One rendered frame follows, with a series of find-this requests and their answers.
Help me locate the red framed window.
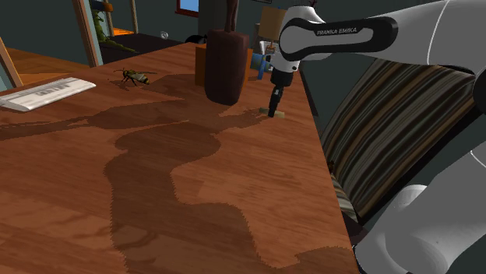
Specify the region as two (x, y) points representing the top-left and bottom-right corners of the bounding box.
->
(175, 0), (200, 19)

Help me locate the dark low table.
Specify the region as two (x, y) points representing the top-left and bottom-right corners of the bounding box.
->
(98, 32), (184, 65)

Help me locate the green dinosaur toy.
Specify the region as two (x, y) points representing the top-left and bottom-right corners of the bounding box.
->
(90, 8), (139, 54)

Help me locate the orange box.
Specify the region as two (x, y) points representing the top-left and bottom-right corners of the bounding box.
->
(195, 43), (254, 87)

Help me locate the striped armchair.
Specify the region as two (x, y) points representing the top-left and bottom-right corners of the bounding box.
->
(319, 58), (477, 226)

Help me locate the small tan flat block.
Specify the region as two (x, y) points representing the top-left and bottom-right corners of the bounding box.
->
(259, 107), (286, 119)

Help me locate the folded white newspaper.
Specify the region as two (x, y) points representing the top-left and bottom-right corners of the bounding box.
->
(0, 76), (97, 113)

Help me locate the lamp with tan shade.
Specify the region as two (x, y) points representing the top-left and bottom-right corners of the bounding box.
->
(258, 5), (288, 51)

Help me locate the yellow black wasp figure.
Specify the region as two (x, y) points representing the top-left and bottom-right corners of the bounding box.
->
(113, 68), (158, 87)

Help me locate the wooden door frame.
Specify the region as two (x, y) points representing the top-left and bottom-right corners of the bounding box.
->
(71, 0), (104, 69)

